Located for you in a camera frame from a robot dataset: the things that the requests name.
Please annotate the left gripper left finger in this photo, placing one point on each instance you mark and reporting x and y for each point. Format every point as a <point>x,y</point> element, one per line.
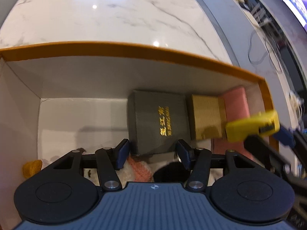
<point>110,160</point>

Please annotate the panda popcorn plush toy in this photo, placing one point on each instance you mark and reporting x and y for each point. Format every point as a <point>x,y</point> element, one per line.
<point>138,170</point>

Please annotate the sailor bear plush toy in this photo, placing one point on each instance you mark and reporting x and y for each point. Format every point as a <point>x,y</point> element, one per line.
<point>31,168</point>

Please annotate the curved television screen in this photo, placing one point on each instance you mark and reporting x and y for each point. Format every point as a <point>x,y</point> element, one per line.
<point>291,2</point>

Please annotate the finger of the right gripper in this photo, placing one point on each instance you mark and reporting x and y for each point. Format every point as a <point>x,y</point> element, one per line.
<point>285,136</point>
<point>265,154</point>

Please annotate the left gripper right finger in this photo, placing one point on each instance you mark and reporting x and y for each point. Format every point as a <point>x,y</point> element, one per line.
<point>197,162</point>

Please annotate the orange cardboard storage box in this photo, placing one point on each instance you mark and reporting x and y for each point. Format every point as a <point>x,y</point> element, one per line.
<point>61,96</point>

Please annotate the yellow tape measure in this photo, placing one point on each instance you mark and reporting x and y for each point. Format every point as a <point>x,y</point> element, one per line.
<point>263,124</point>

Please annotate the gold brown box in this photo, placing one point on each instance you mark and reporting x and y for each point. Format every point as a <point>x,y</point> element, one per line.
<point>207,117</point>

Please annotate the black gift box gold text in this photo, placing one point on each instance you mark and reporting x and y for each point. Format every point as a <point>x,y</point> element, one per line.
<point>156,121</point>

